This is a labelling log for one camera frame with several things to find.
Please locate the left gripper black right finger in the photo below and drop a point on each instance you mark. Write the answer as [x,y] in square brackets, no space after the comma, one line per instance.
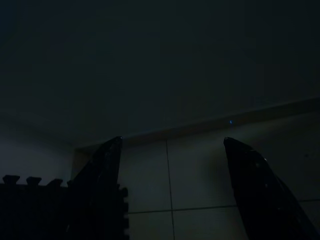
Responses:
[257,195]

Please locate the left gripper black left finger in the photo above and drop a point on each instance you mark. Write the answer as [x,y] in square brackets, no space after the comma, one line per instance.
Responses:
[105,175]

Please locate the black foam puzzle mat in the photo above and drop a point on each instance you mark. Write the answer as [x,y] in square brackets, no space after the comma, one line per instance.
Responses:
[30,212]

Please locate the wooden baseboard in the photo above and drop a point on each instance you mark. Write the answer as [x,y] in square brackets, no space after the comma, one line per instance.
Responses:
[200,126]

